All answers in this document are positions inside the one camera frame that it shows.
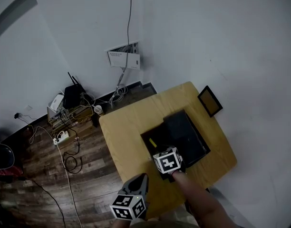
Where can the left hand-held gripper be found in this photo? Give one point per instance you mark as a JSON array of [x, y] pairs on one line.
[[127, 206]]

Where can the yellow stick with black tip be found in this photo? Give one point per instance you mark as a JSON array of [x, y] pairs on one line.
[[152, 142]]

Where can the black chair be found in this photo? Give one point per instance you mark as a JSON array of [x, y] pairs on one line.
[[2, 155]]

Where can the light wooden table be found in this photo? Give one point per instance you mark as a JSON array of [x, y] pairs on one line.
[[126, 132]]

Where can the red patterned cloth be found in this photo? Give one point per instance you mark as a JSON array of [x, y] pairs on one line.
[[7, 172]]

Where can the black wall plug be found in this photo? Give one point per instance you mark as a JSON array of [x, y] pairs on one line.
[[17, 115]]

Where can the black box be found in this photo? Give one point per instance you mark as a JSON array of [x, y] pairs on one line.
[[157, 134]]

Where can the black router with antennas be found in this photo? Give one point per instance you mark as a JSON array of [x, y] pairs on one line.
[[71, 96]]

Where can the person's right forearm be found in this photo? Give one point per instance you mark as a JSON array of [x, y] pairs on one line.
[[197, 198]]

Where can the black picture frame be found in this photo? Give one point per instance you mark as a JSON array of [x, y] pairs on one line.
[[210, 101]]

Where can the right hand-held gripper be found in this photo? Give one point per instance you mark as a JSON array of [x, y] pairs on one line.
[[168, 162]]

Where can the white paper cup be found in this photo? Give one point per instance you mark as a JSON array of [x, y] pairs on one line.
[[98, 109]]

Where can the white power strip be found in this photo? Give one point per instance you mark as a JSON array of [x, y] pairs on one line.
[[61, 137]]

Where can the grey horizontal wall trim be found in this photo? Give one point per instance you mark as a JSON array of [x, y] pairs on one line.
[[12, 13]]

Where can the dark grey folded cloth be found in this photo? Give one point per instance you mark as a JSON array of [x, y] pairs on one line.
[[183, 132]]

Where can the white network device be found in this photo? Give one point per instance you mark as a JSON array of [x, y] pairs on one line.
[[57, 102]]

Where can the open white wall cabinet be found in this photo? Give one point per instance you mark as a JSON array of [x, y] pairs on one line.
[[124, 57]]

